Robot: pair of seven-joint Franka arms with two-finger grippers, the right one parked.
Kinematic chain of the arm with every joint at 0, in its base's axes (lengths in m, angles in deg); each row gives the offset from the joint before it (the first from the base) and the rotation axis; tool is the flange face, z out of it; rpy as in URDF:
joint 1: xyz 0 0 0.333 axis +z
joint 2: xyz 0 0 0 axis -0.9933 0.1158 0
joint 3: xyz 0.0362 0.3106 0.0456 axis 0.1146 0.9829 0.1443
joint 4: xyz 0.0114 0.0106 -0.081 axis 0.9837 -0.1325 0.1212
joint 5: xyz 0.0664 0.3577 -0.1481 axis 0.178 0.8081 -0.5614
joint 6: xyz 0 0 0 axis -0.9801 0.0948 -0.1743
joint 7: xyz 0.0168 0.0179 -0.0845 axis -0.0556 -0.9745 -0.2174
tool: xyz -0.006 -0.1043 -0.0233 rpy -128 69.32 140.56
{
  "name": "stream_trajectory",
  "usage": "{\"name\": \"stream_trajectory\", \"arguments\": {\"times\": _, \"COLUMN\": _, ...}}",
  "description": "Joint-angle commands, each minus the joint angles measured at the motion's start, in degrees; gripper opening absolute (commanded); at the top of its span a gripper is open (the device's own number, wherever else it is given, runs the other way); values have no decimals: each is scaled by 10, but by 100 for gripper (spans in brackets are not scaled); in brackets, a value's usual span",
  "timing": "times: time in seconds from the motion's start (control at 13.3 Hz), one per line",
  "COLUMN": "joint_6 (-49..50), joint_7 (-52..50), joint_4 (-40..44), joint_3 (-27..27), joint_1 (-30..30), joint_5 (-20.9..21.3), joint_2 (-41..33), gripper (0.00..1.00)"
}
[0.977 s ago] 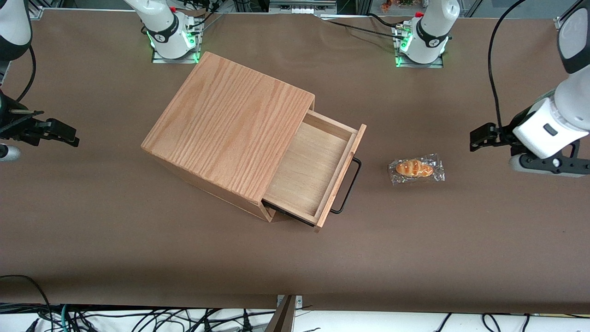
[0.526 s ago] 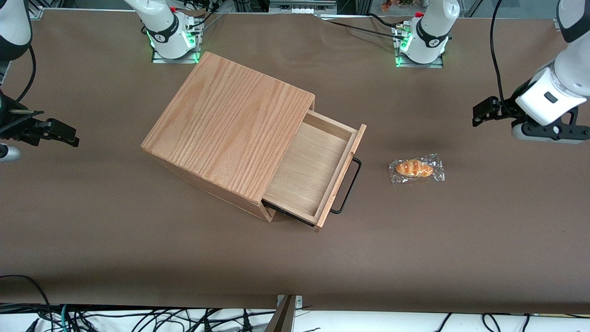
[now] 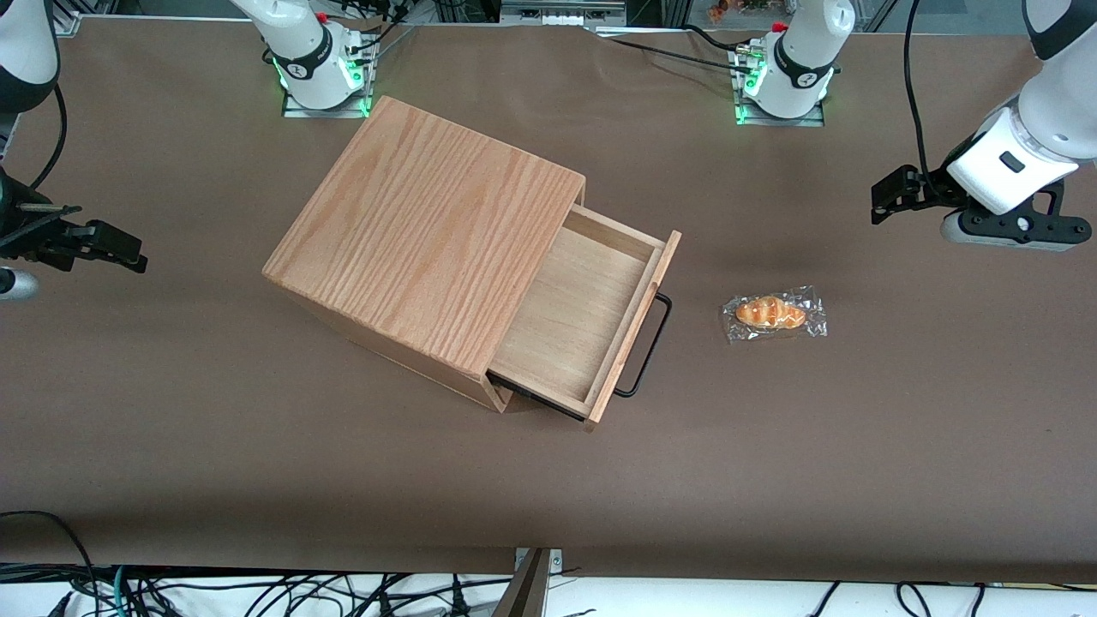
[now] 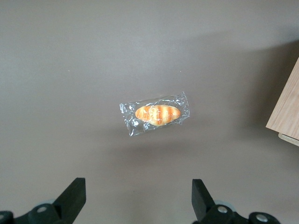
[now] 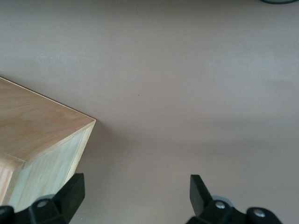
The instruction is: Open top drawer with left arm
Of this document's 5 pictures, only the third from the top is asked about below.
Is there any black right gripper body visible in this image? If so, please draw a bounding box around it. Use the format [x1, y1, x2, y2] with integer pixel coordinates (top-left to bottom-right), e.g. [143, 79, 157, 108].
[0, 167, 83, 260]

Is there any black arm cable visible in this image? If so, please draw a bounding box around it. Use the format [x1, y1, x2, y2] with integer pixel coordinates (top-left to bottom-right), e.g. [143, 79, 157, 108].
[30, 86, 69, 191]
[903, 0, 937, 195]

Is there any bread roll in clear wrapper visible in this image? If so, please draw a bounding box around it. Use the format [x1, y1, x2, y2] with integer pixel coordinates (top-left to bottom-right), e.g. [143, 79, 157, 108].
[720, 285, 829, 344]

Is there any oak wood drawer cabinet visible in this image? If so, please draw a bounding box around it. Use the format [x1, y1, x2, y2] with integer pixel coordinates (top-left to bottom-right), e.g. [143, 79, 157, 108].
[262, 95, 587, 414]

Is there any black cable across table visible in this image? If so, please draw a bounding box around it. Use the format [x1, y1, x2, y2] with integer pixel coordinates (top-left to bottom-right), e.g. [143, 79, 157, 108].
[587, 26, 748, 75]

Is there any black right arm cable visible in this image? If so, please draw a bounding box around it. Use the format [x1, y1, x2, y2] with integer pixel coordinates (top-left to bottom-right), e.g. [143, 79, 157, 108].
[30, 86, 69, 191]

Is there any metal table edge bracket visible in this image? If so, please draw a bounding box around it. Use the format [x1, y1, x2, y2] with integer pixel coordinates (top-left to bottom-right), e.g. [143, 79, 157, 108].
[513, 547, 565, 617]

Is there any black looped floor cable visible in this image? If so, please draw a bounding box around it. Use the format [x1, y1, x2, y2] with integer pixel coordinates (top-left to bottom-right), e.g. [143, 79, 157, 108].
[0, 511, 98, 617]

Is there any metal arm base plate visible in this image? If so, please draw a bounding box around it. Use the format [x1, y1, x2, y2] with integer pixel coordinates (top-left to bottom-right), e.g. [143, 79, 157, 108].
[734, 99, 827, 128]
[281, 86, 373, 120]

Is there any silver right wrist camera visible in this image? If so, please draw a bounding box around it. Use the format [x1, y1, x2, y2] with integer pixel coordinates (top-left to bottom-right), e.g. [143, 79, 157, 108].
[0, 268, 40, 302]

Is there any wooden drawer with black handle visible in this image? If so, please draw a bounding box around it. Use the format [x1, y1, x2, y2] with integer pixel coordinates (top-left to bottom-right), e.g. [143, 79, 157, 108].
[486, 203, 684, 433]

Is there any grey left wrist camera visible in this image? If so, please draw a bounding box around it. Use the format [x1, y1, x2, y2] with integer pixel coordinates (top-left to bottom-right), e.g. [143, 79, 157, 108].
[939, 180, 1094, 253]

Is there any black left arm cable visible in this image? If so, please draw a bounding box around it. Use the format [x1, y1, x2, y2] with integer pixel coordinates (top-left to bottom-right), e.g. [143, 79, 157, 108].
[903, 0, 937, 195]

